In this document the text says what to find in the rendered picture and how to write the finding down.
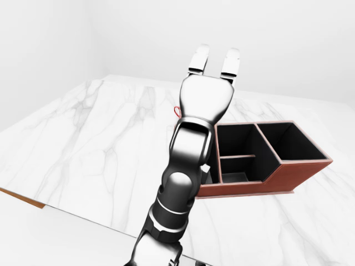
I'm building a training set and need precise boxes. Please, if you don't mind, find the red-brown desk caddy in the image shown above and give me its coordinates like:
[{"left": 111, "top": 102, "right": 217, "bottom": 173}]
[{"left": 194, "top": 120, "right": 334, "bottom": 200}]

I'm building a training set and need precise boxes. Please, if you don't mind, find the pale book with red loop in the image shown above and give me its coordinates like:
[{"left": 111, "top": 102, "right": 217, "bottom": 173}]
[{"left": 173, "top": 106, "right": 182, "bottom": 133}]

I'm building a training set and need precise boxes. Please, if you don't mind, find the brown wooden strip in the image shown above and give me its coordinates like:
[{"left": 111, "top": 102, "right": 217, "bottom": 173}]
[{"left": 0, "top": 187, "right": 46, "bottom": 209}]

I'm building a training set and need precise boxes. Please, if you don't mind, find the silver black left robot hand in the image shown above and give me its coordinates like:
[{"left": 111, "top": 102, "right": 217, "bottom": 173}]
[{"left": 179, "top": 43, "right": 241, "bottom": 125}]

